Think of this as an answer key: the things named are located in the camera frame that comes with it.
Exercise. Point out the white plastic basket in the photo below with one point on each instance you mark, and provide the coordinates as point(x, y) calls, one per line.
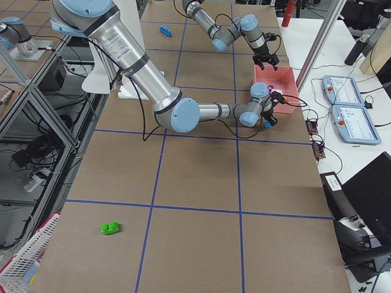
point(18, 274)

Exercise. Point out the red bottle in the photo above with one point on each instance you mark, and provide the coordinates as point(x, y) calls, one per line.
point(288, 12)

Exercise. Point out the black laptop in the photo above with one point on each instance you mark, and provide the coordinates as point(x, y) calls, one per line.
point(368, 191)

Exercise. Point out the teach pendant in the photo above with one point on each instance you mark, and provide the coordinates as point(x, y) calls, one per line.
point(341, 90)
point(354, 125)

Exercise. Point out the black water bottle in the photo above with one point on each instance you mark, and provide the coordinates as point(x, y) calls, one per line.
point(357, 49)

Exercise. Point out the lower teach pendant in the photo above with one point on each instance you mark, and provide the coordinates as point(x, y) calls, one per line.
point(354, 125)

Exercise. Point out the green block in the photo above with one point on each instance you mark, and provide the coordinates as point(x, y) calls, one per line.
point(110, 228)

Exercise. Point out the long blue block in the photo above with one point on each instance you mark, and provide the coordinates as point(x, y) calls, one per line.
point(165, 31)

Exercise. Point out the aluminium frame post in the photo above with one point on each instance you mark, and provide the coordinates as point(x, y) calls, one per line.
point(320, 39)

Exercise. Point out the pink plastic box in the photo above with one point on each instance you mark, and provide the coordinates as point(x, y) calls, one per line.
point(283, 81)

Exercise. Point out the upper teach pendant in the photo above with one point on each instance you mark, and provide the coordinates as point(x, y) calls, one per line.
point(341, 90)

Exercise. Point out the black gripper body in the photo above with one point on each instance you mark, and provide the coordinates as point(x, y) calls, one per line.
point(269, 114)
point(262, 51)

